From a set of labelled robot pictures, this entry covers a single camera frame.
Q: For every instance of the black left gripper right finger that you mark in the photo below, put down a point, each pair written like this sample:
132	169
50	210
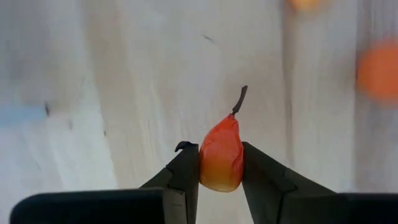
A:
264	183

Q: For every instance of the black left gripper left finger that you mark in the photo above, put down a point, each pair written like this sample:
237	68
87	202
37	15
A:
186	174

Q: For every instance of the yellow orange pear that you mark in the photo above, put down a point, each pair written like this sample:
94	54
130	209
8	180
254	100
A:
220	155

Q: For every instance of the red orange pear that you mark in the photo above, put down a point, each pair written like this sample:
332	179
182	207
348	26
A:
381	73

